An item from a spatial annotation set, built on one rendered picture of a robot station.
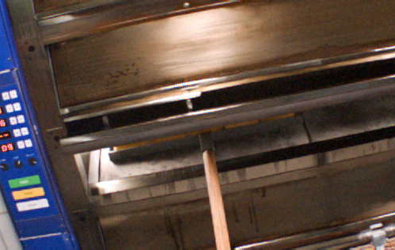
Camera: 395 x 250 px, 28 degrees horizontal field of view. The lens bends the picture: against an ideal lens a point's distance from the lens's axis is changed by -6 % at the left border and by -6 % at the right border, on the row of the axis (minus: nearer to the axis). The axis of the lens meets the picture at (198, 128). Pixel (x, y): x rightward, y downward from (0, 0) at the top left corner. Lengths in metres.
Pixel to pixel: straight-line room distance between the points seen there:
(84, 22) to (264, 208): 0.72
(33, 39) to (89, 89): 0.19
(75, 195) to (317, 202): 0.66
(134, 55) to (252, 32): 0.29
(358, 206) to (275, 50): 0.55
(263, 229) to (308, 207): 0.14
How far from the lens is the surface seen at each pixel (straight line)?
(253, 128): 2.27
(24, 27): 1.96
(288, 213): 2.24
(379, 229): 1.88
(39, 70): 2.00
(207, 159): 2.14
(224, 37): 1.97
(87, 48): 1.99
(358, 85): 1.91
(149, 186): 2.15
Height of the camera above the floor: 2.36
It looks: 30 degrees down
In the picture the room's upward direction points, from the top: 12 degrees counter-clockwise
